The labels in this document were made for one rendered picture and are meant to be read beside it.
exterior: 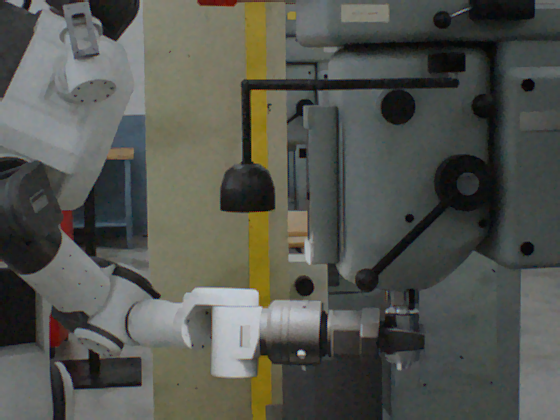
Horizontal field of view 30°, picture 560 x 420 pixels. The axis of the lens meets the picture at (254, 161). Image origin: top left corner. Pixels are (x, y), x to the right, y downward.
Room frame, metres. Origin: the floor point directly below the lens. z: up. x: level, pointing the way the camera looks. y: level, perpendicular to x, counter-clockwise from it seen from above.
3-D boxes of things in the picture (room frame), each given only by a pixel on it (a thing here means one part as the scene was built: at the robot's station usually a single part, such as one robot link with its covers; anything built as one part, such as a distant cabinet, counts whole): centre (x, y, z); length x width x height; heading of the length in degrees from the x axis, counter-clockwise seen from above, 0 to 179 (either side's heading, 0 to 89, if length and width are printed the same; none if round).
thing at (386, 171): (1.40, -0.20, 1.47); 0.21 x 0.19 x 0.32; 6
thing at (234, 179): (1.36, 0.01, 1.45); 0.07 x 0.07 x 0.06
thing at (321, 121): (1.39, -0.09, 1.45); 0.04 x 0.04 x 0.21; 6
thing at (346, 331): (1.42, -0.11, 1.23); 0.13 x 0.12 x 0.10; 172
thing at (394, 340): (1.37, -0.19, 1.23); 0.06 x 0.02 x 0.03; 82
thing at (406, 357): (1.40, -0.20, 1.23); 0.05 x 0.05 x 0.06
